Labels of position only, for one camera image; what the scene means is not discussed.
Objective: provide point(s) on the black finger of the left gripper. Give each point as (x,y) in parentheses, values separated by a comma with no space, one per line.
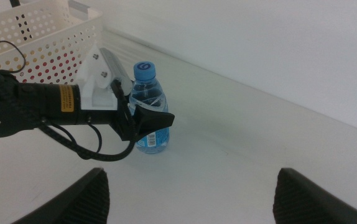
(152,123)

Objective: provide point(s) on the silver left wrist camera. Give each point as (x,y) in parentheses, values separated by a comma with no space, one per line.
(113,62)

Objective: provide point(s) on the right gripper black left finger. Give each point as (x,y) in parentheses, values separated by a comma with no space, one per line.
(85,202)

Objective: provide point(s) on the white perforated plastic basket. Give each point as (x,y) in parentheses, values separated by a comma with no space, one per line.
(41,4)

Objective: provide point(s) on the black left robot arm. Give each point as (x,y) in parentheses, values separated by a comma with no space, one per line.
(16,105)

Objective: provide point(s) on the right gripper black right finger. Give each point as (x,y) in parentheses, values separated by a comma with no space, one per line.
(299,202)

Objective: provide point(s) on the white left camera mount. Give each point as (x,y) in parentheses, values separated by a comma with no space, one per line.
(88,68)

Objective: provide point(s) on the clear water bottle blue cap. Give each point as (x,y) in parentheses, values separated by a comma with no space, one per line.
(144,71)

